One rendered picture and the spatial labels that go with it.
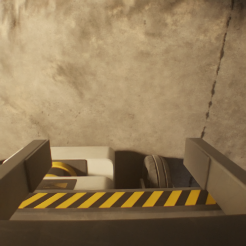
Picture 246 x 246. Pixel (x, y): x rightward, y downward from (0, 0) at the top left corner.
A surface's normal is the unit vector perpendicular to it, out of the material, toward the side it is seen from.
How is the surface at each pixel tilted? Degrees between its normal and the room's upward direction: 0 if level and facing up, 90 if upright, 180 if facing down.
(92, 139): 0
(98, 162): 0
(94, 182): 90
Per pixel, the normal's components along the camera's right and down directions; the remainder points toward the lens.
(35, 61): 0.03, 0.25
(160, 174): 0.01, -0.67
